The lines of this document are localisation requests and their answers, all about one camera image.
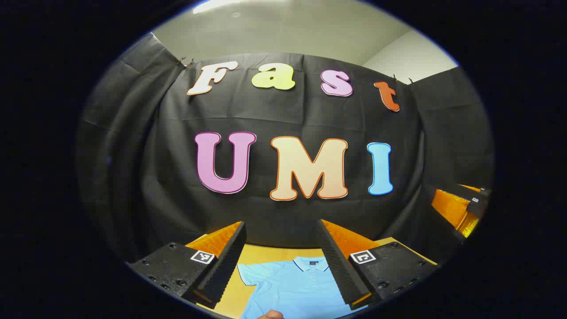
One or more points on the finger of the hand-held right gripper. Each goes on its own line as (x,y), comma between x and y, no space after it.
(449,208)
(474,189)

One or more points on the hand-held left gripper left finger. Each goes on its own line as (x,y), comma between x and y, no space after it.
(228,261)

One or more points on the black backdrop cloth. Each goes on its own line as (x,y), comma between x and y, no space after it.
(274,115)

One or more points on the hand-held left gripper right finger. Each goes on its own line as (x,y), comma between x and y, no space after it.
(336,266)

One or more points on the light blue T-shirt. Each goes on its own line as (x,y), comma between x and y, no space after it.
(292,288)

